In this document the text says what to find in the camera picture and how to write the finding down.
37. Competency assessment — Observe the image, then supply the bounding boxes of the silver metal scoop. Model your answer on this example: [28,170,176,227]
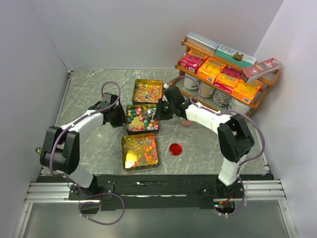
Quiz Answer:
[143,108,157,119]

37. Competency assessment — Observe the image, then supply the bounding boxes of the gold tin of stick candies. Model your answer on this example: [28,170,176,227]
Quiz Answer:
[132,79,163,104]

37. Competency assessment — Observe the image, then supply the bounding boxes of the white printed cup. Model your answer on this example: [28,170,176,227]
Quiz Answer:
[228,98,251,115]

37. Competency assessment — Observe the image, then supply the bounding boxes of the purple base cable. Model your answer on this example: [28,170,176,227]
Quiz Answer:
[78,193,126,226]

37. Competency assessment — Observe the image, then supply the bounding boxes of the pink orange sponge box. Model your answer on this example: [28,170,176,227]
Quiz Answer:
[214,66,241,94]

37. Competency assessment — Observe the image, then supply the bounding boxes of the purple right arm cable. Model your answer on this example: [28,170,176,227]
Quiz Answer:
[164,75,266,216]

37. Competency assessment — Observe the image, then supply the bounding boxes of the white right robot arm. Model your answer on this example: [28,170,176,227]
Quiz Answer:
[154,84,255,198]

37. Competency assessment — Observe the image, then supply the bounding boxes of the gold tin of star candies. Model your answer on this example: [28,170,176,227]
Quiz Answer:
[126,104,159,135]

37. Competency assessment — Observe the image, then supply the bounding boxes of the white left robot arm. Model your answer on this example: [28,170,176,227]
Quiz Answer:
[40,93,126,199]

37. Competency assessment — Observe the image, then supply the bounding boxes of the gold tin of gummy candies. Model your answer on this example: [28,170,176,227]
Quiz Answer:
[121,133,160,171]

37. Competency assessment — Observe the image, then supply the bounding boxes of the monkey print cup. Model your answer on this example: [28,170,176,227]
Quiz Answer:
[212,90,232,107]

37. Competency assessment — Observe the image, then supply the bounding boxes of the teal cat box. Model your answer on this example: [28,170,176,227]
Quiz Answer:
[215,44,257,68]

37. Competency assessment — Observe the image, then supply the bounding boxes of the clear glass jar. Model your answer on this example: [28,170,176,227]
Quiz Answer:
[181,119,193,126]

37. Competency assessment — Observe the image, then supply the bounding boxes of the green champagne bottle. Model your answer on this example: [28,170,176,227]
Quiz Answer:
[35,147,42,155]

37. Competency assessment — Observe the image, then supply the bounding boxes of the red jar lid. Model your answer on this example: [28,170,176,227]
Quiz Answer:
[169,143,182,156]

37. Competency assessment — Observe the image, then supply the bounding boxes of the red long box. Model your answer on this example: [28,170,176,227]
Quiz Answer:
[240,58,282,83]

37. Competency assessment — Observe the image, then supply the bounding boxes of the orange yellow sponge box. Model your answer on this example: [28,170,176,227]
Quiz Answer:
[231,79,262,105]

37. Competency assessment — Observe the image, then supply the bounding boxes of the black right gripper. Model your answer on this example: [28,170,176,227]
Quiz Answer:
[153,98,175,120]

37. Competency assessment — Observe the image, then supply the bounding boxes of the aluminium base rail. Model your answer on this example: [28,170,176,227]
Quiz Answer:
[23,180,75,204]

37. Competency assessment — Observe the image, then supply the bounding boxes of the beige cup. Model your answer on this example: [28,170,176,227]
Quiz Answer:
[200,81,216,98]

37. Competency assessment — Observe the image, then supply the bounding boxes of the silver long box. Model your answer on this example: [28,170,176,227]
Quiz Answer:
[186,31,219,53]

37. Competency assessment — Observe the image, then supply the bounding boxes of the wooden two-tier shelf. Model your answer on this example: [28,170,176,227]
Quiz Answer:
[175,32,281,115]

